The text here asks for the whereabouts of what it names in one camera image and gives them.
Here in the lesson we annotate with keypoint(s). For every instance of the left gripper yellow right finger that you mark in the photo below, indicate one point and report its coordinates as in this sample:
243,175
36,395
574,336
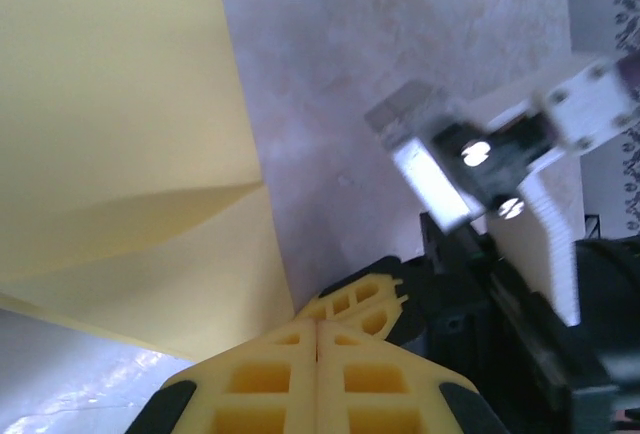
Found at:
380,384

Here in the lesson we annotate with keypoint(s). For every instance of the yellow cloth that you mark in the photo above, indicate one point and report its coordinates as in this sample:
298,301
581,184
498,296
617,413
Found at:
125,104

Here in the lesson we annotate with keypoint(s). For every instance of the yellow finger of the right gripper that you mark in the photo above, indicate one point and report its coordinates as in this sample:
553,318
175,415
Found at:
370,286
372,316

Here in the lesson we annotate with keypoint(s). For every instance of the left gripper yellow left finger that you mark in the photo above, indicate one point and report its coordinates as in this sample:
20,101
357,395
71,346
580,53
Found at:
260,384

